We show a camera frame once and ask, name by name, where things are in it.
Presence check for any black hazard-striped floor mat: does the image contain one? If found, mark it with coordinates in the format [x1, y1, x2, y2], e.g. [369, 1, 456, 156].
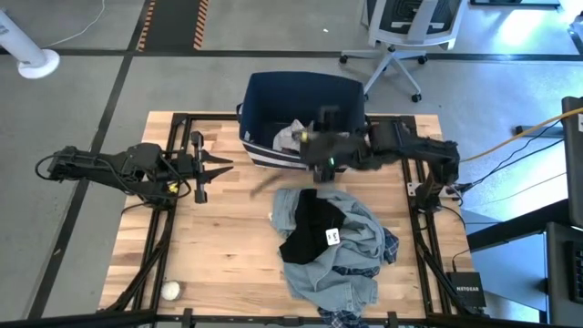
[135, 0, 210, 52]

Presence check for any black metal table frame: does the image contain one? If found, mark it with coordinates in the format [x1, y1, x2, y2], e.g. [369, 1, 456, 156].
[0, 112, 583, 328]

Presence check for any blue plaid shirt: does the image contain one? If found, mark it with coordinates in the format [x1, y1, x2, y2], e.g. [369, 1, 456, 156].
[317, 227, 401, 328]

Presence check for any white floor cable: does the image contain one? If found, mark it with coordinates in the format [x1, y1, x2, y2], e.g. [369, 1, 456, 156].
[45, 0, 106, 49]

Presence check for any black monitor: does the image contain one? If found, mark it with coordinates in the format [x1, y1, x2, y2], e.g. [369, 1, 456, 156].
[559, 95, 583, 229]

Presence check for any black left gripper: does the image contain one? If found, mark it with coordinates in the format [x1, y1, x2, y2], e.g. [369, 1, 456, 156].
[174, 130, 235, 205]

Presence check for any light blue denim garment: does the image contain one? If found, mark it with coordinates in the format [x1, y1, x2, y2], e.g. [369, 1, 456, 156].
[271, 187, 386, 315]

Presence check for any navy white-striped fabric basket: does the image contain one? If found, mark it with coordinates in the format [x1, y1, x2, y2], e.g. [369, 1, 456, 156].
[235, 70, 372, 173]

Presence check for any black side desk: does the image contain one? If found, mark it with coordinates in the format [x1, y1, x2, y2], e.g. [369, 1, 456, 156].
[465, 198, 583, 328]

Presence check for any black keyboard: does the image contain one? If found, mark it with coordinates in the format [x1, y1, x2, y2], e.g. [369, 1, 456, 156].
[571, 241, 583, 305]

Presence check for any black Netgear network switch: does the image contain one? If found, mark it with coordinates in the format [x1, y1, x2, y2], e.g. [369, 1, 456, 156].
[445, 271, 487, 310]

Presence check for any black garment with white label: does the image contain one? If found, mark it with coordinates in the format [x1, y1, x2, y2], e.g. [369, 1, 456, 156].
[278, 188, 348, 266]

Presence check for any white office chair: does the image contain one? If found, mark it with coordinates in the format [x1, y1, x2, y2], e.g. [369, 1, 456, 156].
[338, 0, 468, 104]

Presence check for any black cable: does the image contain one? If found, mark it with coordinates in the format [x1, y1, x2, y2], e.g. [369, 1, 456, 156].
[473, 118, 564, 186]
[460, 138, 565, 214]

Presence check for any small white ball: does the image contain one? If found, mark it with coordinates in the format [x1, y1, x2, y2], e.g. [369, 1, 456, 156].
[159, 280, 182, 302]

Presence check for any yellow cable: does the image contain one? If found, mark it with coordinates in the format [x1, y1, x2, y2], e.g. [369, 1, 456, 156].
[459, 105, 583, 164]

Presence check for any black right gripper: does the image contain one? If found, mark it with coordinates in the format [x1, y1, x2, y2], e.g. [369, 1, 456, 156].
[300, 106, 362, 184]

